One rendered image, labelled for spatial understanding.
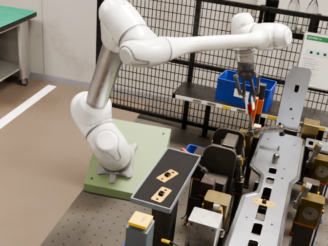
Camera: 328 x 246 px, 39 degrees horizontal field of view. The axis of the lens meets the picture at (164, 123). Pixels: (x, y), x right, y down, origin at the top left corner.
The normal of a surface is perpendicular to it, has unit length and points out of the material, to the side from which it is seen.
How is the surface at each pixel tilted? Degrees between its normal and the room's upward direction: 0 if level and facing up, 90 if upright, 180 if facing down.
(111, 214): 0
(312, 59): 90
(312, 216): 90
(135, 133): 42
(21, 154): 0
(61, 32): 90
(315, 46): 90
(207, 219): 0
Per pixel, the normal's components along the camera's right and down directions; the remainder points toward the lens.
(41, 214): 0.09, -0.89
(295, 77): -0.33, 0.40
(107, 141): -0.02, -0.29
